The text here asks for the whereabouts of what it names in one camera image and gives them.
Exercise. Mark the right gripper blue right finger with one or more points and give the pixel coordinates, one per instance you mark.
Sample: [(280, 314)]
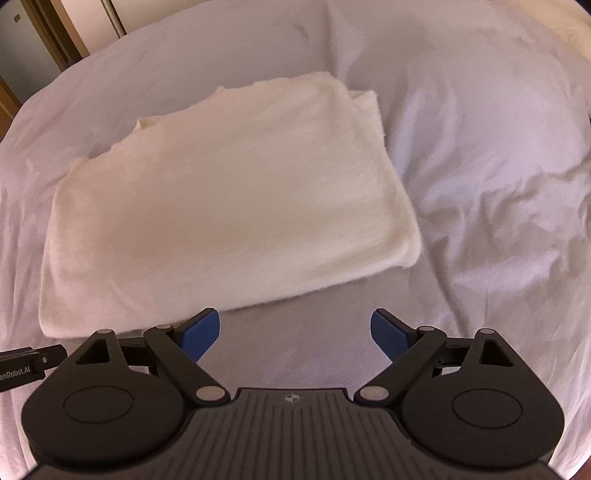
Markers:
[(411, 352)]

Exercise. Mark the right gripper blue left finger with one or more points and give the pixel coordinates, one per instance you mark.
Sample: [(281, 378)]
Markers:
[(177, 351)]

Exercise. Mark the cream knit sweater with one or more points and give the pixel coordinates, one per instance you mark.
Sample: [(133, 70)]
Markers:
[(256, 194)]

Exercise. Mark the lavender bed sheet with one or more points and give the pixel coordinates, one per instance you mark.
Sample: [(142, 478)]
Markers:
[(487, 121)]

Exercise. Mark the wooden door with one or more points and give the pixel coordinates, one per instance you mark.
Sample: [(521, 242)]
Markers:
[(38, 42)]

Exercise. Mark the white wardrobe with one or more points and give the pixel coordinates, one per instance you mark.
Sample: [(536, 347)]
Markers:
[(100, 23)]

